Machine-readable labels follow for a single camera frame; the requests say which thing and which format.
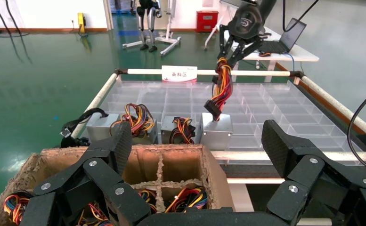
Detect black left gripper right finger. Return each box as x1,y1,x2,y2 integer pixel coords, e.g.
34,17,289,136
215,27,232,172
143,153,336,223
261,120,366,226

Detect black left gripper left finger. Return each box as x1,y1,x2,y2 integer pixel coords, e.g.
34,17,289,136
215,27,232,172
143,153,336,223
20,121,152,226

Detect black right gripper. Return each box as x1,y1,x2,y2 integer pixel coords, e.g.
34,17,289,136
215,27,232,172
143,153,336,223
218,3,265,68

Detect power supply with wire bundle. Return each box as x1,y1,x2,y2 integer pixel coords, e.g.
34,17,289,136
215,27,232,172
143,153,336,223
160,116,197,145
76,202,113,226
165,186,209,214
138,189,159,213
109,103,159,145
200,57,234,151

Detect red cabinet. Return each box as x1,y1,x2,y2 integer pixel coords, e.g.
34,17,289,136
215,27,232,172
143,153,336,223
196,10,220,33

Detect black laptop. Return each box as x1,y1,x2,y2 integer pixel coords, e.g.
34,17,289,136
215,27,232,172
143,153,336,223
258,17,307,55

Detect white sign with red stripe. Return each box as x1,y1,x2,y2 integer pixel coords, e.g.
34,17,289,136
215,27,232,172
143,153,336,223
161,65,198,83

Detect white desk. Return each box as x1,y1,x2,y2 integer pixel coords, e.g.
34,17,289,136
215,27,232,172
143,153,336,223
203,23,320,83

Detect white robot support stand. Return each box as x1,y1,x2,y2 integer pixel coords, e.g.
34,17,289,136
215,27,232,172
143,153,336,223
122,0,182,57

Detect clear plastic divider tray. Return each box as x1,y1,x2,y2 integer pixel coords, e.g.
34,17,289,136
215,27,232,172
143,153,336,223
101,80,366,166

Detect black pipe corner joint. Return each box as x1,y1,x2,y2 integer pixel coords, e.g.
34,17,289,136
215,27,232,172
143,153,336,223
290,71,306,85
114,68,129,82

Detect humanoid robot legs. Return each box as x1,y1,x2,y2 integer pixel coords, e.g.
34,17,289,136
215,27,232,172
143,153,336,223
135,0,163,52

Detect brown cardboard divider box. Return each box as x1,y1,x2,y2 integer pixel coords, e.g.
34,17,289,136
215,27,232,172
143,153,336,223
0,145,235,226

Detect yellow floor unit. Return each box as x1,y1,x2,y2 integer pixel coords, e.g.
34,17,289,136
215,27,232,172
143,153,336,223
77,12,87,34

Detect white frame pipe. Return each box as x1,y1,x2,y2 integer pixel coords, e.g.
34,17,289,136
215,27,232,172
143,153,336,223
210,151,366,163
126,68,293,77
71,72,121,139
300,74,366,145

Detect black laptop power cable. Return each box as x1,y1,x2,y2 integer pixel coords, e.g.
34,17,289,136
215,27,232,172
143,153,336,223
282,0,321,32

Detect black looped cable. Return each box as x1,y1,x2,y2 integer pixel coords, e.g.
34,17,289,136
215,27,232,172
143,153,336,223
347,82,366,179

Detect power supply with black cable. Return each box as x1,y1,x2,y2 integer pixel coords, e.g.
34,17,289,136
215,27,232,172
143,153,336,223
60,107,122,149

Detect blue cable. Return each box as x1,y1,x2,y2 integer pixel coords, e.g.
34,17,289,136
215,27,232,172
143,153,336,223
286,53,296,73

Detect wire bundles in box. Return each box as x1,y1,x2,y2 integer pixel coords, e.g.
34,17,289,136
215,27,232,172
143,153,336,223
2,193,31,226

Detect white table frame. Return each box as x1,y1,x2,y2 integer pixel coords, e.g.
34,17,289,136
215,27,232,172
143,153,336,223
226,177,284,213

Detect black hanging cable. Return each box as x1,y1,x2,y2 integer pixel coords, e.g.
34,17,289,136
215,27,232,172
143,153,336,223
0,0,24,63
5,0,33,65

